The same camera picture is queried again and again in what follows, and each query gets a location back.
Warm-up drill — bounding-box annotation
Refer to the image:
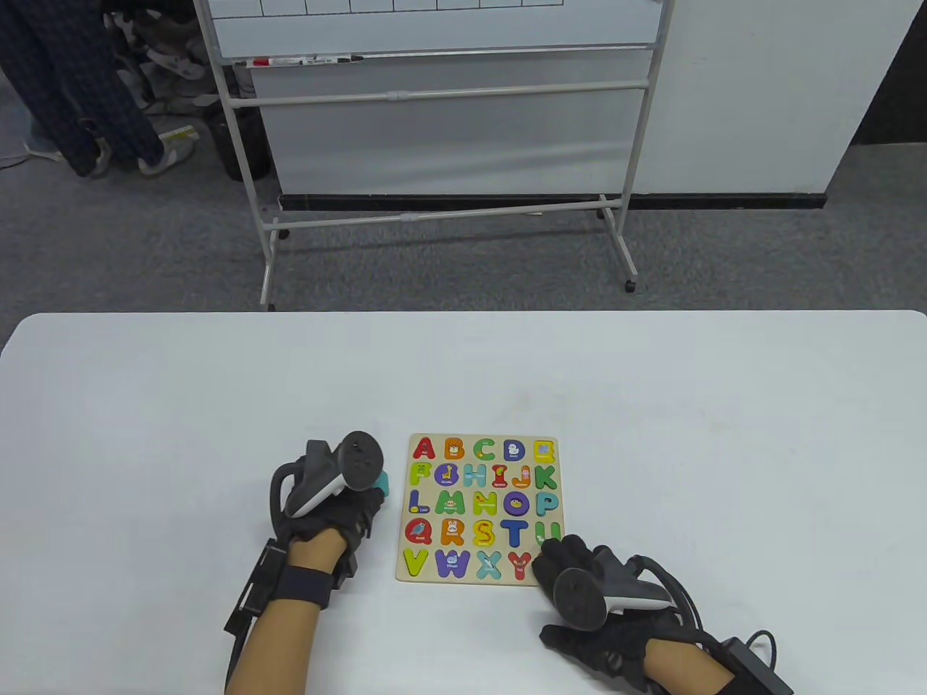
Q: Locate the person's right forearm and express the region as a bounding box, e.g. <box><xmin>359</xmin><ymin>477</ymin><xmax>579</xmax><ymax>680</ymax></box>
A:
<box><xmin>643</xmin><ymin>641</ymin><xmax>734</xmax><ymax>695</ymax></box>

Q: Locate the pile of shoes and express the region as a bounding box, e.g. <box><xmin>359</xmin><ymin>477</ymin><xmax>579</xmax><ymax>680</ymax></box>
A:
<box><xmin>105</xmin><ymin>7</ymin><xmax>222</xmax><ymax>117</ymax></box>

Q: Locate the black bin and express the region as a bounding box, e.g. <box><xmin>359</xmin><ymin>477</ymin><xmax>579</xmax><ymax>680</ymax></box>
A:
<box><xmin>205</xmin><ymin>109</ymin><xmax>272</xmax><ymax>182</ymax></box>

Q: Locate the black cable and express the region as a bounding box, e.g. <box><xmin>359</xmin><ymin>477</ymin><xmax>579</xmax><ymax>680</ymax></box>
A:
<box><xmin>746</xmin><ymin>631</ymin><xmax>783</xmax><ymax>674</ymax></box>

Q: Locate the grey left hand controller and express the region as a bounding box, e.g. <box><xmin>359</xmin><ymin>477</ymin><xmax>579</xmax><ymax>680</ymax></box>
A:
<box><xmin>284</xmin><ymin>431</ymin><xmax>385</xmax><ymax>518</ymax></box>

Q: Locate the wooden alphabet puzzle board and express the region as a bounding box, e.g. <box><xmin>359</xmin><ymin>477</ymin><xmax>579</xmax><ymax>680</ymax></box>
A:
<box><xmin>395</xmin><ymin>433</ymin><xmax>566</xmax><ymax>587</ymax></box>

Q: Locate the grey right hand controller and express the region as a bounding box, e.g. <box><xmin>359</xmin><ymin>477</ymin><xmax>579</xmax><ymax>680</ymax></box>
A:
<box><xmin>553</xmin><ymin>550</ymin><xmax>671</xmax><ymax>635</ymax></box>

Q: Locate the person's right hand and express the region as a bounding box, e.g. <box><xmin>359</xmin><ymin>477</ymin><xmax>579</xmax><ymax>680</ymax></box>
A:
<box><xmin>534</xmin><ymin>536</ymin><xmax>709</xmax><ymax>692</ymax></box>

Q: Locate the black right wrist sensor box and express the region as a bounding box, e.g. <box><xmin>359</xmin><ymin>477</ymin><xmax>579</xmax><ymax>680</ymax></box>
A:
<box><xmin>706</xmin><ymin>637</ymin><xmax>794</xmax><ymax>695</ymax></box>

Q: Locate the grey hand controller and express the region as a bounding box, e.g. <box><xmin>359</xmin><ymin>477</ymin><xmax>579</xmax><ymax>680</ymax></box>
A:
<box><xmin>553</xmin><ymin>550</ymin><xmax>671</xmax><ymax>635</ymax></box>
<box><xmin>284</xmin><ymin>431</ymin><xmax>385</xmax><ymax>518</ymax></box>

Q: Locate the person's left forearm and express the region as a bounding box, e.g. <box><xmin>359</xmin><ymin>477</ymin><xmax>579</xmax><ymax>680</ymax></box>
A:
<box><xmin>226</xmin><ymin>527</ymin><xmax>347</xmax><ymax>695</ymax></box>

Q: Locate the group of colourful puzzle letters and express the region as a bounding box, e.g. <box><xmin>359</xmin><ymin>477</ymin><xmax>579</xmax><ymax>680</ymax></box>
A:
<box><xmin>403</xmin><ymin>437</ymin><xmax>564</xmax><ymax>582</ymax></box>

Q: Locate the white rolling whiteboard stand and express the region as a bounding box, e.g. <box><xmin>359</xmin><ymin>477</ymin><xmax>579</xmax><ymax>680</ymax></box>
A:
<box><xmin>192</xmin><ymin>0</ymin><xmax>678</xmax><ymax>312</ymax></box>

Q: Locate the black left wrist sensor strap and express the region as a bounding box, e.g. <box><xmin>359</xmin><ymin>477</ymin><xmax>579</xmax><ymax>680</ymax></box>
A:
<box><xmin>223</xmin><ymin>539</ymin><xmax>340</xmax><ymax>638</ymax></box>

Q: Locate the person's left hand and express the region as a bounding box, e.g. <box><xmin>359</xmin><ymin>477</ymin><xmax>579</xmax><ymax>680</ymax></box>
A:
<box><xmin>269</xmin><ymin>440</ymin><xmax>386</xmax><ymax>578</ymax></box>

